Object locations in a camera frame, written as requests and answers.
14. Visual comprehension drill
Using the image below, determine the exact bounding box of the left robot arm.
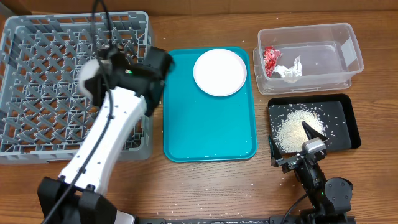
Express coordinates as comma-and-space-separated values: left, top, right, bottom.
37, 45, 174, 223

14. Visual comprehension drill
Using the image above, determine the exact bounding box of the pile of rice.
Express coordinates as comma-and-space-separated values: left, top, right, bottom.
274, 110, 326, 153

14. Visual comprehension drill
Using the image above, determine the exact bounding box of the grey dishwasher rack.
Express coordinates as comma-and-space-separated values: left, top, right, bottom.
1, 11, 155, 165

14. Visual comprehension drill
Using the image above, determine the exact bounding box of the red snack wrapper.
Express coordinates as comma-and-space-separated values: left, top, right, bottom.
262, 46, 282, 78

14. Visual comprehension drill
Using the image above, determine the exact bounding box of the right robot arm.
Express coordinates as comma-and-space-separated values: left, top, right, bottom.
269, 122, 356, 224

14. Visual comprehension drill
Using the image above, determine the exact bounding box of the black waste tray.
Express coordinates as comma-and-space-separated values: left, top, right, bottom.
268, 94, 361, 152

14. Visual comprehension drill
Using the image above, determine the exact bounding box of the teal serving tray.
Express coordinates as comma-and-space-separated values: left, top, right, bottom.
163, 48, 258, 162

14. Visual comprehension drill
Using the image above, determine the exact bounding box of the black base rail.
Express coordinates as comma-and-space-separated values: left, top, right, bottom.
136, 217, 355, 224

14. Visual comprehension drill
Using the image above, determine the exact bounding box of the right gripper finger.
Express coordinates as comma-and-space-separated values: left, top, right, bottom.
268, 135, 283, 162
302, 121, 328, 142

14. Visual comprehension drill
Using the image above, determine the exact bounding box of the small white plate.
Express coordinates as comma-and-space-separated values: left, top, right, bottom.
78, 59, 101, 100

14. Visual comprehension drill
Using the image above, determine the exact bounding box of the large white plate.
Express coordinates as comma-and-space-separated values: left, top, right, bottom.
193, 49, 248, 97

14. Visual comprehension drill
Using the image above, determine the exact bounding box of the white tissue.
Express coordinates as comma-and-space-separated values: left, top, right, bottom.
274, 55, 302, 84

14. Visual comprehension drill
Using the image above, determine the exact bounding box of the clear plastic bin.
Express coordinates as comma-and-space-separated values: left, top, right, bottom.
253, 23, 364, 95

